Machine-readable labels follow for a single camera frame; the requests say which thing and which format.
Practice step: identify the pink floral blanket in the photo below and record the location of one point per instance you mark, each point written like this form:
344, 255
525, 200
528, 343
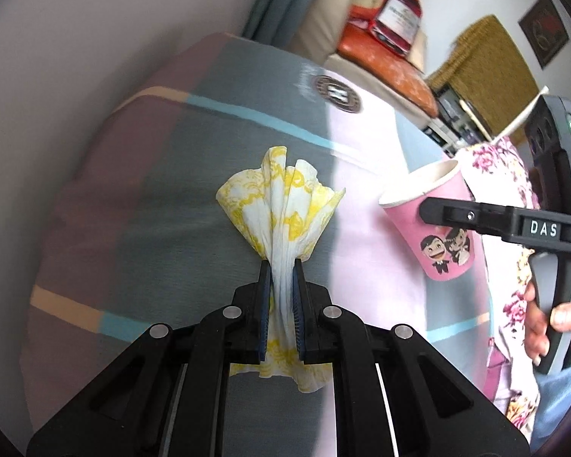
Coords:
509, 323

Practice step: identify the yellow patterned paper napkin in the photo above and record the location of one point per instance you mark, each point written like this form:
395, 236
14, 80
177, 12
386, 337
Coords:
276, 214

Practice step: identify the pink cartoon paper cup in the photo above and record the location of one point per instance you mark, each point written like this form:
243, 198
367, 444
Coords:
409, 228

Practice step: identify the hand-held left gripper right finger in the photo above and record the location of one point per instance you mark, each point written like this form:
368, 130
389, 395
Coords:
299, 314

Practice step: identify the white pole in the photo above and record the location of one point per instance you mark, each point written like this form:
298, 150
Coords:
518, 116

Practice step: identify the orange seat cushion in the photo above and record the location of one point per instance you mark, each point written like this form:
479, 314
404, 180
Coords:
390, 66

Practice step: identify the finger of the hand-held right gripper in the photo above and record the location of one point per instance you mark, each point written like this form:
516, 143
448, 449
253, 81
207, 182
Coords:
466, 214

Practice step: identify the grey blue curtain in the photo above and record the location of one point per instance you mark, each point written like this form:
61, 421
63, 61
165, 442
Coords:
280, 0

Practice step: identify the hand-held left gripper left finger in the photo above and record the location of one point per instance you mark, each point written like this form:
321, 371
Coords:
265, 314

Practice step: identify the person's right hand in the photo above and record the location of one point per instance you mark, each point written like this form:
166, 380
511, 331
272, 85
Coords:
535, 338

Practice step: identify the black electronic device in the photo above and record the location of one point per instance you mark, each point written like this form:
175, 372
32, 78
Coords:
457, 114

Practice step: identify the mustard patterned cloth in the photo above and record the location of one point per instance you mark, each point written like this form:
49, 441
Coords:
495, 66

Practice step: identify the cream sofa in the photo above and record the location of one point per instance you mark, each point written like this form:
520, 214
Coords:
323, 24

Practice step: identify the red gift bag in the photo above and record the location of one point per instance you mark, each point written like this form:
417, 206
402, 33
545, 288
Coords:
399, 19

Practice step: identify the dark framed picture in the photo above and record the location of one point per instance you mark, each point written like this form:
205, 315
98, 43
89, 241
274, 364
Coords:
545, 28

